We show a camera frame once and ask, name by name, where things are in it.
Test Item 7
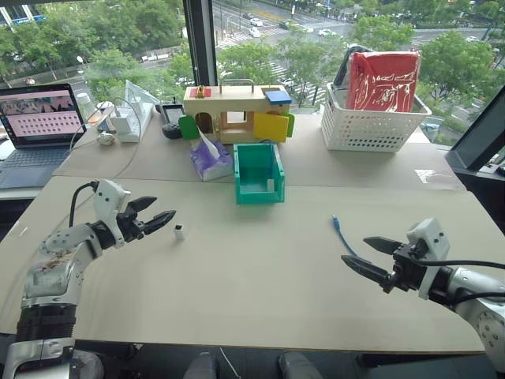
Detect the green plastic open box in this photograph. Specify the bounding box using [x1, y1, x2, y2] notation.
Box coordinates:
[232, 142, 286, 205]

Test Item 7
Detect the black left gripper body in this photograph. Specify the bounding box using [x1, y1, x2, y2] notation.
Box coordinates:
[116, 210, 147, 243]

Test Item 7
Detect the clear plastic cup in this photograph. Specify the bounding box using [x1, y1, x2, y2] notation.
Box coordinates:
[75, 92, 96, 124]

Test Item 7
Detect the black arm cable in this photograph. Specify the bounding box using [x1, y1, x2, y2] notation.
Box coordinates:
[68, 180, 100, 228]
[417, 258, 505, 307]

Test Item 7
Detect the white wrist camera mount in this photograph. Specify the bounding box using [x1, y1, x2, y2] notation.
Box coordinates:
[93, 178, 132, 248]
[406, 217, 451, 300]

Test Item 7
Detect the white power adapter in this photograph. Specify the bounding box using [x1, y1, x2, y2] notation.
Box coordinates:
[109, 98, 155, 144]

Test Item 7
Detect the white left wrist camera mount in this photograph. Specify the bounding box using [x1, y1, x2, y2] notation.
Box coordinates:
[93, 178, 132, 248]

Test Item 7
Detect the open laptop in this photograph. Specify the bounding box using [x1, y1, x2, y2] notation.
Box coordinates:
[0, 82, 88, 190]

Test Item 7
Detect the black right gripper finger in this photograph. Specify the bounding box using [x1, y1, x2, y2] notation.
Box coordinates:
[340, 254, 394, 287]
[362, 235, 403, 256]

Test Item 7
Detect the red plastic-wrapped bag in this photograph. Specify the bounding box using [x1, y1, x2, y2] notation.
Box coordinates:
[346, 51, 421, 113]

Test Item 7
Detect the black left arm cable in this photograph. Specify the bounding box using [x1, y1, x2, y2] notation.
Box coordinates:
[68, 180, 100, 228]

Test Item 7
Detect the black window frame pillar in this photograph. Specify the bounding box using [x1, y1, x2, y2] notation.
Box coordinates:
[182, 0, 219, 95]

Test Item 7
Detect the clear plastic triangular sheet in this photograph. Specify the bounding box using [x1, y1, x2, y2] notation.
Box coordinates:
[123, 79, 155, 119]

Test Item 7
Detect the white perforated plastic basket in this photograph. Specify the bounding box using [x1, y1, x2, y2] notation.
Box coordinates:
[320, 81, 433, 153]

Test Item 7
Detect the black tilted monitor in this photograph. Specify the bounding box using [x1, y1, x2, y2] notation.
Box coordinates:
[444, 84, 505, 171]

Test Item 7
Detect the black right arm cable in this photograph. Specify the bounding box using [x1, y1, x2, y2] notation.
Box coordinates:
[417, 258, 505, 307]

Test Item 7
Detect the wooden toy house with doors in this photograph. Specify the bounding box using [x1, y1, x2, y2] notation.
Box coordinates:
[178, 78, 297, 145]

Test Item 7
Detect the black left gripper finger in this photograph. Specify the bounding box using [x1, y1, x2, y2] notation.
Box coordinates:
[141, 210, 178, 237]
[126, 196, 159, 217]

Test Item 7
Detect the dark rounded shape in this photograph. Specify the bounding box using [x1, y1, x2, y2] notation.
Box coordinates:
[72, 348, 106, 379]

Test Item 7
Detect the thin white cable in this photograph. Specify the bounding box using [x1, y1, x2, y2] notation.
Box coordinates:
[69, 97, 144, 179]

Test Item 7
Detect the black handheld remote controller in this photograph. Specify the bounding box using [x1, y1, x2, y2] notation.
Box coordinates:
[159, 99, 185, 141]

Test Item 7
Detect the purple tissue pack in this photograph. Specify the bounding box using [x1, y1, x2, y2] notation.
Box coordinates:
[189, 128, 235, 183]

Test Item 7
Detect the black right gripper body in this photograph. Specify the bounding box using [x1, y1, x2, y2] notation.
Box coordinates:
[383, 240, 430, 295]

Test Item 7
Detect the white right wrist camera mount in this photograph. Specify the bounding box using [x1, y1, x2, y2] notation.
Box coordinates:
[406, 217, 451, 300]

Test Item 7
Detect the blue cable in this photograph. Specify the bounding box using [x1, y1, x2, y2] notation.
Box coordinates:
[330, 214, 358, 255]

